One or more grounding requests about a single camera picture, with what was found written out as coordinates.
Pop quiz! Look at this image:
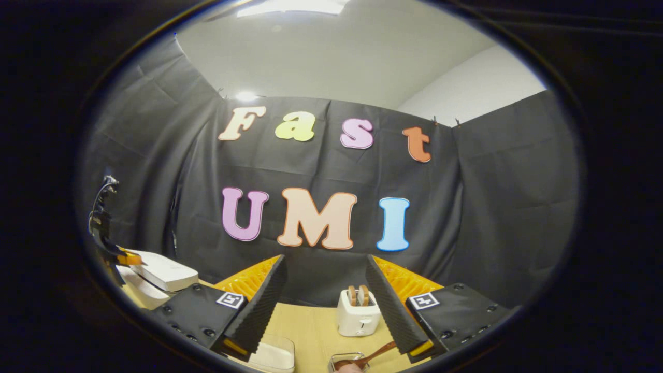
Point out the clear chopstick holder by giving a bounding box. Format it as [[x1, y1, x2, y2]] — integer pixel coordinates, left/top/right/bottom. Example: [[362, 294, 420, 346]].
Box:
[[329, 351, 371, 373]]

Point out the clear plastic rice box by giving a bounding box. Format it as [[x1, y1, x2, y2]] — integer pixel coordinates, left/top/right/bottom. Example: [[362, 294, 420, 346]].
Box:
[[242, 334, 296, 373]]

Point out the white rice cooker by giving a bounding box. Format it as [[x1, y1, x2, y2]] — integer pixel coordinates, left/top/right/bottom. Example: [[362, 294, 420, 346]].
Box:
[[117, 250, 199, 310]]

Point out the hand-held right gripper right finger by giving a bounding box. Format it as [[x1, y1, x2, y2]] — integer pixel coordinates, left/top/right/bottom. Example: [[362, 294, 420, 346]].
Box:
[[365, 254, 518, 363]]

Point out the white toaster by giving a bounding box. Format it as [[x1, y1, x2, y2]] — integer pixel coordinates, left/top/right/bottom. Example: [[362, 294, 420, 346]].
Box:
[[337, 290, 381, 337]]

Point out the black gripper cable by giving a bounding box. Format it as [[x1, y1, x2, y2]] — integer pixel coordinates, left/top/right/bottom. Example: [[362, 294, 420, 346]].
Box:
[[91, 175, 121, 214]]

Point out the black backdrop cloth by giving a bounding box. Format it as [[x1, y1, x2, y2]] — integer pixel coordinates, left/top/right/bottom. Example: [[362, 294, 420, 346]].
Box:
[[78, 34, 581, 311]]

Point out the brown wooden spoon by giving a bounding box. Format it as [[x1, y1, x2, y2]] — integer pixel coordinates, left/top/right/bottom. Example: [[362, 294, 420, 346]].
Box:
[[333, 341, 397, 371]]

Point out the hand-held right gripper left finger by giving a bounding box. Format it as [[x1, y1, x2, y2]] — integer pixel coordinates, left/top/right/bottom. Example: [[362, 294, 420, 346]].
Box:
[[150, 254, 288, 362]]

